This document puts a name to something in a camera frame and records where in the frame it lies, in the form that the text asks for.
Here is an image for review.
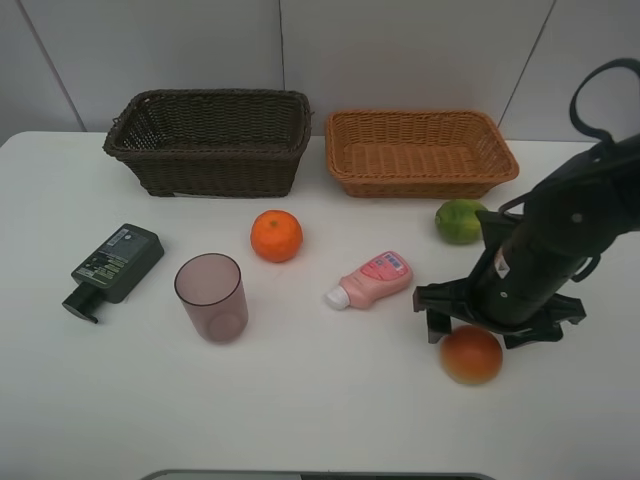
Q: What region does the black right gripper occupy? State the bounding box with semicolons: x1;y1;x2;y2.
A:
412;211;586;349

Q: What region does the green lime fruit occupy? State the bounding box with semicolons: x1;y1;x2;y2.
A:
434;199;487;245

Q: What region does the pink lotion bottle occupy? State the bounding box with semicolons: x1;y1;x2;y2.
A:
324;251;413;310

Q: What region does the dark green pump bottle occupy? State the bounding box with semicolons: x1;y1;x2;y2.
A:
62;223;164;324

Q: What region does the orange tangerine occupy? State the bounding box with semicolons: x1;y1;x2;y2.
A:
250;210;304;263

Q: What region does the light brown wicker basket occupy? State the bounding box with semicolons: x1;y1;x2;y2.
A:
325;110;519;199

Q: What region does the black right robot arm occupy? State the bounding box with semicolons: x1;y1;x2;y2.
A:
413;136;639;349

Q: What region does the dark brown wicker basket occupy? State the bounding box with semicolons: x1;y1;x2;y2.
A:
103;89;312;198

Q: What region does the translucent pink plastic cup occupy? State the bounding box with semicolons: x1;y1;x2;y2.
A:
174;253;249;344

